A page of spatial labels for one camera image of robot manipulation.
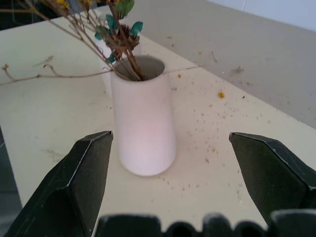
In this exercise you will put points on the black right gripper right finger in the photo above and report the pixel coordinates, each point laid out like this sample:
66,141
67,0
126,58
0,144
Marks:
269,170

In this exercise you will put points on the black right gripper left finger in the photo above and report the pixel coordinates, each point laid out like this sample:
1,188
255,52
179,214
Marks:
74,187

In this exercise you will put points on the yellow flower petal crumb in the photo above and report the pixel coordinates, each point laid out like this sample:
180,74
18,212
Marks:
221,94

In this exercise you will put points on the dried flower bouquet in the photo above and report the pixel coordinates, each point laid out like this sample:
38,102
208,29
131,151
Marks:
116,39

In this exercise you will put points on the white ceramic vase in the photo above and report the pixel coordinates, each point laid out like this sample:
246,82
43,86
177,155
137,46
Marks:
106,49
145,116

